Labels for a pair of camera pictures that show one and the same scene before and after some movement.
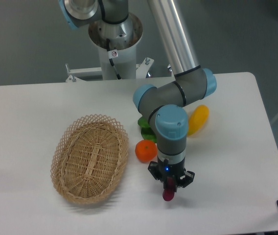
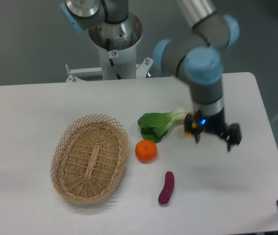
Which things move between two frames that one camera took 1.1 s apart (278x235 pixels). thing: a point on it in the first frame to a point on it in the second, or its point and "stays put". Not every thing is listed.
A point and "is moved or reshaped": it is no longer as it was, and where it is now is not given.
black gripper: x=161 y=171 to x=195 y=123
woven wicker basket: x=89 y=158 stays put
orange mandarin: x=146 y=151 stays put
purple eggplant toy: x=168 y=193 is moved or reshaped
